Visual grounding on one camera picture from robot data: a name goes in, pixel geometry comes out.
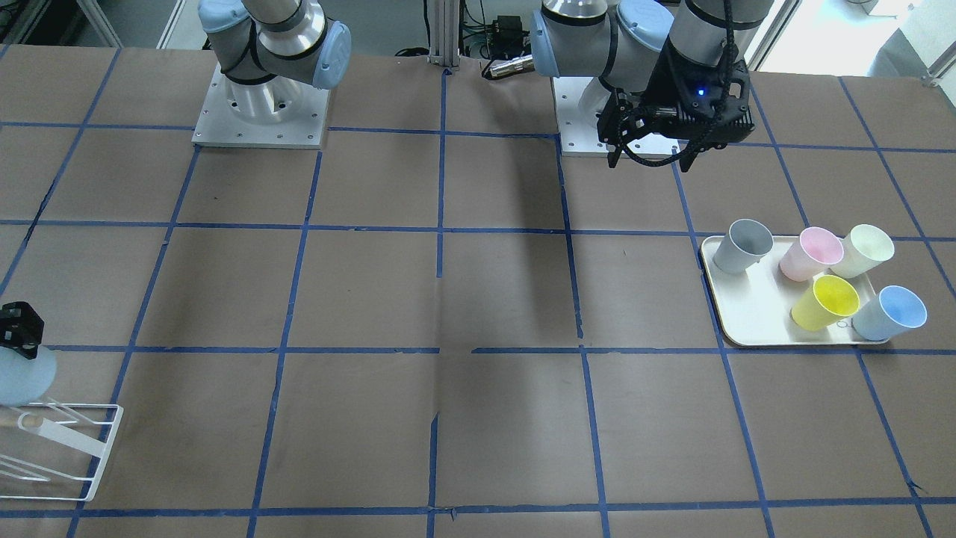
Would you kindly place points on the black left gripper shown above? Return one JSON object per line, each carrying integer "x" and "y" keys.
{"x": 666, "y": 86}

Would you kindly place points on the cream white plastic cup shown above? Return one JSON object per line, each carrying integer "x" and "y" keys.
{"x": 865, "y": 247}

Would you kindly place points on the white wire cup rack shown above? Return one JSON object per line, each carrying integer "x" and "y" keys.
{"x": 53, "y": 451}

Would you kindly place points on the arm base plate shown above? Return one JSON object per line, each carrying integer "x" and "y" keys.
{"x": 277, "y": 114}
{"x": 578, "y": 102}

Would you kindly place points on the white plastic tray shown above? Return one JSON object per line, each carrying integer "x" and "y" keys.
{"x": 754, "y": 307}

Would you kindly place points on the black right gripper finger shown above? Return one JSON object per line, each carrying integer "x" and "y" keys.
{"x": 21, "y": 329}

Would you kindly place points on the light blue plastic cup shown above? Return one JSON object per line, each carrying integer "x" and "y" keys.
{"x": 25, "y": 380}

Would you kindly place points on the grey plastic cup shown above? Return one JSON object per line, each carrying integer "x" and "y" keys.
{"x": 747, "y": 241}

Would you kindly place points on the pink plastic cup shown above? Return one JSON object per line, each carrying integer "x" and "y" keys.
{"x": 814, "y": 251}

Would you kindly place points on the yellow plastic cup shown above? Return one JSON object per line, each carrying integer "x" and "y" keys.
{"x": 829, "y": 299}

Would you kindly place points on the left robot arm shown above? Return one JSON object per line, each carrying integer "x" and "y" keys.
{"x": 619, "y": 44}

